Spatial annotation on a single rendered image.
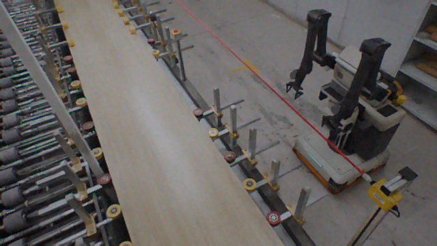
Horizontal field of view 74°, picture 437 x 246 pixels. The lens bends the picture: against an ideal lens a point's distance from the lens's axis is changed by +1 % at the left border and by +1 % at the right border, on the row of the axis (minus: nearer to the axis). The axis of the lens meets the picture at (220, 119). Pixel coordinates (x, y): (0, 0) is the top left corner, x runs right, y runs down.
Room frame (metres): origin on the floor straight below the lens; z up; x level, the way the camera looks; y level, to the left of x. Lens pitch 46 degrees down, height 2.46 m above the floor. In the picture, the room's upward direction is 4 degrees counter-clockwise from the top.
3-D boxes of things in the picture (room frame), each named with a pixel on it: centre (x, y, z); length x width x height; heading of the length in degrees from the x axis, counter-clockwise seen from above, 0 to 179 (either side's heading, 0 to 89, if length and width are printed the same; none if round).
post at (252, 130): (1.20, -0.20, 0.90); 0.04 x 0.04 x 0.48; 26
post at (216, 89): (1.65, 0.02, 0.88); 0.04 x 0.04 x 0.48; 26
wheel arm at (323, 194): (0.81, -0.44, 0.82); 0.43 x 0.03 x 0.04; 116
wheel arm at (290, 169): (1.03, -0.33, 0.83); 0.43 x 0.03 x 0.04; 116
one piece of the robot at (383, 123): (1.74, -1.23, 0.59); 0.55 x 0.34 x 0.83; 26
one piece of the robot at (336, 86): (1.58, -0.89, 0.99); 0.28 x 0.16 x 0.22; 26
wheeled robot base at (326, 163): (1.70, -1.15, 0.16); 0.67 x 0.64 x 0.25; 116
